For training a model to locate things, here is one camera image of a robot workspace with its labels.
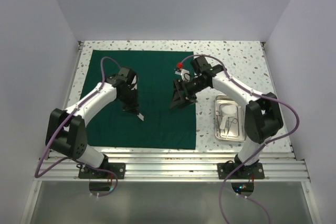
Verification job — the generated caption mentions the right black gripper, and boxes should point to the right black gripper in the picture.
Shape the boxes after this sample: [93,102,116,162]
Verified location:
[170,77,209,110]

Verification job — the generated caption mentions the white packet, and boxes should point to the white packet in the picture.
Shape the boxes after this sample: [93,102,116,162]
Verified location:
[137,113,144,121]
[219,115,228,130]

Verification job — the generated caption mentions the steel surgical scissors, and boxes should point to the steel surgical scissors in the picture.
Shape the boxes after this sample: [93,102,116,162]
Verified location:
[215,111,222,134]

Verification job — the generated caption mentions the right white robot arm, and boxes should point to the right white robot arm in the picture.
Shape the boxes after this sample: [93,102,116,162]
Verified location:
[170,55,284,178]

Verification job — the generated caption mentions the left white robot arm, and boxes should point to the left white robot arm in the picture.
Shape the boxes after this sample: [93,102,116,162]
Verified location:
[46,68,144,178]

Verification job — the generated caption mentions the green surgical cloth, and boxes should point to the green surgical cloth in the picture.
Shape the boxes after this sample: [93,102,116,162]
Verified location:
[81,50,196,150]

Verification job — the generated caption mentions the stainless steel tray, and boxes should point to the stainless steel tray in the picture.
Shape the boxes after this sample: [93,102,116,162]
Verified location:
[215,94,246,142]

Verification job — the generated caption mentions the right wrist camera red cap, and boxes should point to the right wrist camera red cap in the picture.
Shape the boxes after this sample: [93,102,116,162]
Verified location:
[174,62,190,77]

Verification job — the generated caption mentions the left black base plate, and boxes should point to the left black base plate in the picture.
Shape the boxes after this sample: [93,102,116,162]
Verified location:
[76,163,126,179]

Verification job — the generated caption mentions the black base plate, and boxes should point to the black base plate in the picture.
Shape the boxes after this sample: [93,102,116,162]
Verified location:
[217,161,265,179]
[76,163,126,179]

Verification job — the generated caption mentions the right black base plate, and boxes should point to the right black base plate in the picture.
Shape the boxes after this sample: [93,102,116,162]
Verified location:
[217,161,265,179]

